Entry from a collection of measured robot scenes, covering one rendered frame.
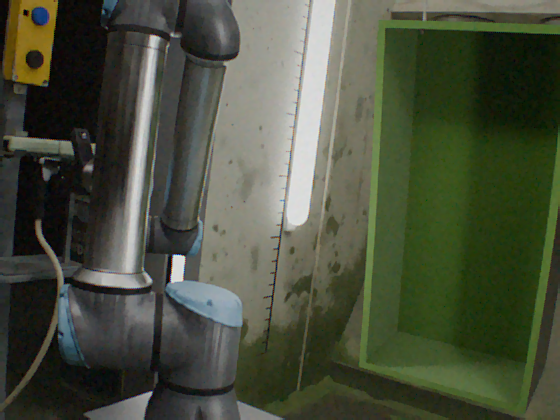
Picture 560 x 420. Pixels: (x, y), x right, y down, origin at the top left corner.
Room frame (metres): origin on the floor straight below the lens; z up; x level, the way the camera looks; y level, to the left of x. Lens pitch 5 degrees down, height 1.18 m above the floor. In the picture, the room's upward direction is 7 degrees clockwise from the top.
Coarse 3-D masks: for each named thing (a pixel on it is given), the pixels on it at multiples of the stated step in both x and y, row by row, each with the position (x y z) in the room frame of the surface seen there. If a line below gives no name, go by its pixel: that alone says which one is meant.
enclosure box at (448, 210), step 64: (384, 64) 2.01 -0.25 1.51; (448, 64) 2.19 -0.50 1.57; (512, 64) 2.07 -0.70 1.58; (384, 128) 2.07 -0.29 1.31; (448, 128) 2.22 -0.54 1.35; (512, 128) 2.09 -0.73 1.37; (384, 192) 2.13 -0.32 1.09; (448, 192) 2.25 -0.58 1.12; (512, 192) 2.12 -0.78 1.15; (384, 256) 2.21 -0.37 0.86; (448, 256) 2.28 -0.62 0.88; (512, 256) 2.15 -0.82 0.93; (384, 320) 2.30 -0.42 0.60; (448, 320) 2.31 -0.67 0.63; (512, 320) 2.17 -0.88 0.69; (448, 384) 2.02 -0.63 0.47; (512, 384) 2.02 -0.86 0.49
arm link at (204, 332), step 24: (168, 288) 1.11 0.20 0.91; (192, 288) 1.14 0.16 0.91; (216, 288) 1.18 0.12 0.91; (168, 312) 1.08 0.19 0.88; (192, 312) 1.07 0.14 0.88; (216, 312) 1.08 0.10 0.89; (240, 312) 1.13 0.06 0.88; (168, 336) 1.06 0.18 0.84; (192, 336) 1.07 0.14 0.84; (216, 336) 1.08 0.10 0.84; (168, 360) 1.07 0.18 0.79; (192, 360) 1.07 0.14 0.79; (216, 360) 1.08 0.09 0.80; (192, 384) 1.07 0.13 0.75; (216, 384) 1.09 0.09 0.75
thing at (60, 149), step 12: (24, 132) 1.55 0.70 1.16; (12, 144) 1.50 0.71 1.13; (24, 144) 1.53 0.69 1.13; (36, 144) 1.56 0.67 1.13; (48, 144) 1.59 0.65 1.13; (60, 144) 1.63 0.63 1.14; (36, 156) 1.57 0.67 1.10; (48, 156) 1.60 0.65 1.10; (60, 156) 1.63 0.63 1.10; (72, 156) 1.67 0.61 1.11; (36, 168) 1.60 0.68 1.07; (36, 180) 1.59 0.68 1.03; (36, 192) 1.59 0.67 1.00; (36, 204) 1.59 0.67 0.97; (36, 216) 1.59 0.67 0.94
